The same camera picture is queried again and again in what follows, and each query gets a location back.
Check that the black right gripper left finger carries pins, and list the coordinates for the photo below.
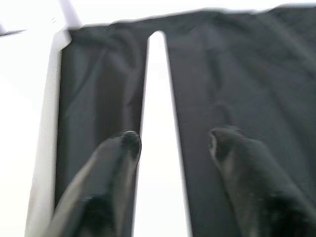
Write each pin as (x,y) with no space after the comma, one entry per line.
(103,187)

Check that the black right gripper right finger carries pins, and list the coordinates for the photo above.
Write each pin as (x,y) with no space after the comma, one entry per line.
(256,187)

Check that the black table cloth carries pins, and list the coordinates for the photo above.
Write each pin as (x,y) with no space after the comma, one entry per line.
(234,86)

